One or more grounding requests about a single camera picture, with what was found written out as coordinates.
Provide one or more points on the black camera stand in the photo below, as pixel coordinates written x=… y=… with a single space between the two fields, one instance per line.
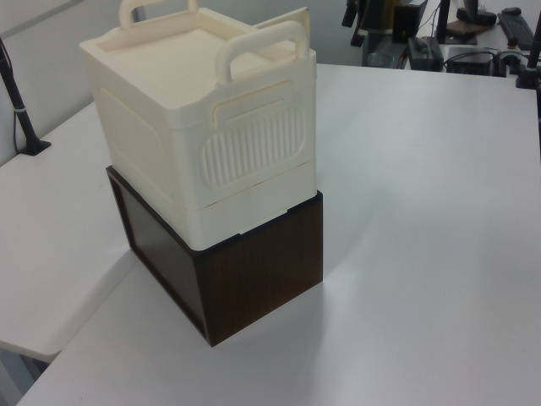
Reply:
x=530 y=63

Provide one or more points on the black clamp pole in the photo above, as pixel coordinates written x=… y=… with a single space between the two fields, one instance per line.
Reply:
x=21 y=110

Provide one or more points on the black electronic device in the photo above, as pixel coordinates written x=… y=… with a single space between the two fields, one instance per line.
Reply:
x=424 y=53

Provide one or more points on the brown pad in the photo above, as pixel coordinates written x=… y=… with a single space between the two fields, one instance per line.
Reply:
x=462 y=30

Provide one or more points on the dark brown wooden box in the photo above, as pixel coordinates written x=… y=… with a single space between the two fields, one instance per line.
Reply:
x=258 y=270

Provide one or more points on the cream plastic storage cabinet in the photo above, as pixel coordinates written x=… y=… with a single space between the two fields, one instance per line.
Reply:
x=169 y=127

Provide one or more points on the clear glass cup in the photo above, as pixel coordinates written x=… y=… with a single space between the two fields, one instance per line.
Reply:
x=380 y=60

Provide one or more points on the black equipment box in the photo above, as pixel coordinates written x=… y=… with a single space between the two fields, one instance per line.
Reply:
x=469 y=63

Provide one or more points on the black monitor stand pole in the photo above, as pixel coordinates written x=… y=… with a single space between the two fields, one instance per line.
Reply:
x=442 y=19

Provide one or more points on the black keyboard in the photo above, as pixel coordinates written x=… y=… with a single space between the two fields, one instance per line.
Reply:
x=517 y=27

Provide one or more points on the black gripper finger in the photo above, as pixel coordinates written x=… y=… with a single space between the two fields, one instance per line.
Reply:
x=359 y=34
x=350 y=12

